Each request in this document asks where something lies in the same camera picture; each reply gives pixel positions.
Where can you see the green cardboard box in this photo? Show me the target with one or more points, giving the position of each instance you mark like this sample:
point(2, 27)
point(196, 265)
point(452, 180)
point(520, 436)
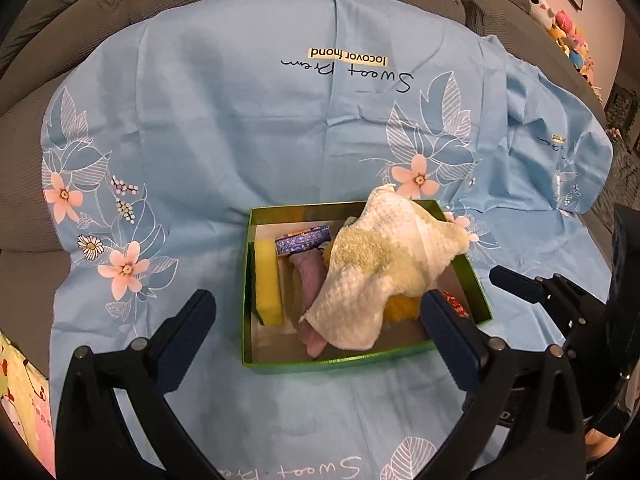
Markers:
point(325, 364)

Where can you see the person's right hand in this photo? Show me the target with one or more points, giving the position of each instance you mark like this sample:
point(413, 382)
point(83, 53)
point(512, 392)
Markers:
point(600, 442)

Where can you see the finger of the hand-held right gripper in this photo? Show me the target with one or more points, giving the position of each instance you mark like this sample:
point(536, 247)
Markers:
point(520, 285)

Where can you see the light blue floral bed sheet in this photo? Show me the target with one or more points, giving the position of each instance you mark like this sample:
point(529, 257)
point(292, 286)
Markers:
point(200, 110)

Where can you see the blue patterned packet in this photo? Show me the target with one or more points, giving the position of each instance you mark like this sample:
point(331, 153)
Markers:
point(302, 241)

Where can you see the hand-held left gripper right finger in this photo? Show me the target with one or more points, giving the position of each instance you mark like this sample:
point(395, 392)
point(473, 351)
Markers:
point(447, 337)

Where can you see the pile of colourful plush toys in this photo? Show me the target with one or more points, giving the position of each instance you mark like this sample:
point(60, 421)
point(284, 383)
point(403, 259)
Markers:
point(570, 35)

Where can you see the red small packet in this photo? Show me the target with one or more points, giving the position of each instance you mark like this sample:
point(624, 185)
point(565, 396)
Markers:
point(457, 306)

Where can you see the pink and grey cloth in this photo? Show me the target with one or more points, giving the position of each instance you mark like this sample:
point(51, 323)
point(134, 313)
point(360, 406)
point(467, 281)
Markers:
point(312, 285)

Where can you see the cream and yellow towel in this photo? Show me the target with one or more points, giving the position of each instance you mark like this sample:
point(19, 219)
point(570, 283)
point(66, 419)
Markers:
point(380, 270)

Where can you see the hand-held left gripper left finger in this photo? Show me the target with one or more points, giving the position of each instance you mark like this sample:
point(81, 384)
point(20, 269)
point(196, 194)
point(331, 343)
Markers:
point(187, 330)

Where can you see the dark wall shelf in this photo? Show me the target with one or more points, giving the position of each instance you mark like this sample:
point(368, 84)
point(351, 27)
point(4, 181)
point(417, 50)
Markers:
point(622, 105)

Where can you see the green and yellow sponge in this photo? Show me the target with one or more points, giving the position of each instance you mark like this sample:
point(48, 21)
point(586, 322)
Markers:
point(270, 285)

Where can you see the cartoon printed cloth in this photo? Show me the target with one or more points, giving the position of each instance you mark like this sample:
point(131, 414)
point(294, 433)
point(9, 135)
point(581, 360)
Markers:
point(25, 400)

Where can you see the yellow fluffy cloth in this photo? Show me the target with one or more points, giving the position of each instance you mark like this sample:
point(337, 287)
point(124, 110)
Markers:
point(400, 307)

